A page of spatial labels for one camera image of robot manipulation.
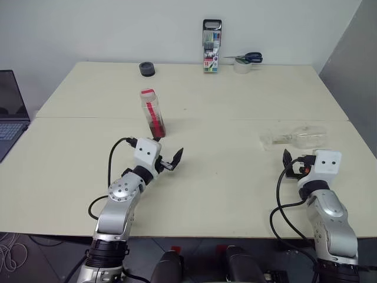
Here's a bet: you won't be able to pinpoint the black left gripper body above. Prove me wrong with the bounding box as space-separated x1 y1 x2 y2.
154 155 175 175

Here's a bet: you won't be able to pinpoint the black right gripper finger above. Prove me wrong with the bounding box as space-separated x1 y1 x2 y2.
282 149 293 171

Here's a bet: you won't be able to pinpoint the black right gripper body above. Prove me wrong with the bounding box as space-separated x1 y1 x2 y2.
284 160 309 180

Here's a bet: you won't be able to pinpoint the clear plastic bottle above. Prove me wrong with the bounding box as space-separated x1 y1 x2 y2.
259 125 329 152
139 87 167 139

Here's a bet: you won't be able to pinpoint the clear bottle cap red tape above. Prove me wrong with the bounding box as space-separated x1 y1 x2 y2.
139 87 156 103

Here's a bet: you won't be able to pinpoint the marker pen pack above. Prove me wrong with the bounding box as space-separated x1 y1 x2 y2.
202 19 223 75

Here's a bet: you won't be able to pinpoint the white tape roll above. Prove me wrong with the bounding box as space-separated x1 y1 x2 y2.
233 57 252 75

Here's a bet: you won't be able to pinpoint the dark rounded shape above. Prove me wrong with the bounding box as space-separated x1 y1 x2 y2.
224 245 266 283
151 250 185 283

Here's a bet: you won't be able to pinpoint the dark grey laptop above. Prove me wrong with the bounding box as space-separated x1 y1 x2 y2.
0 70 31 164

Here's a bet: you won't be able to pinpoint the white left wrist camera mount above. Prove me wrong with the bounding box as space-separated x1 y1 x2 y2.
134 137 163 180

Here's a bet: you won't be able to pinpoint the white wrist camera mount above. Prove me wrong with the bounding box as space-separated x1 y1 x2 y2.
296 149 342 189
134 137 163 180

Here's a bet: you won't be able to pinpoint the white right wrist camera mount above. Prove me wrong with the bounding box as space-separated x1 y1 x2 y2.
296 149 342 189

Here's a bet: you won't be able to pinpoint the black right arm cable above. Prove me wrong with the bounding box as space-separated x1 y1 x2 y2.
270 154 320 283

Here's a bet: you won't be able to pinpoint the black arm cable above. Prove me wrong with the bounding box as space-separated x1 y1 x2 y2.
270 154 320 283
88 137 137 221

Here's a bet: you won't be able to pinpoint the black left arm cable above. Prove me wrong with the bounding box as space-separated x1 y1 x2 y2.
88 137 137 221

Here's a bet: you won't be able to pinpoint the blue handled scissors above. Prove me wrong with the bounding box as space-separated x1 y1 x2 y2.
223 52 264 64

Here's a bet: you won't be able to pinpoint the white floor cables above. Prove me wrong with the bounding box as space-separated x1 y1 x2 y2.
0 232 28 272

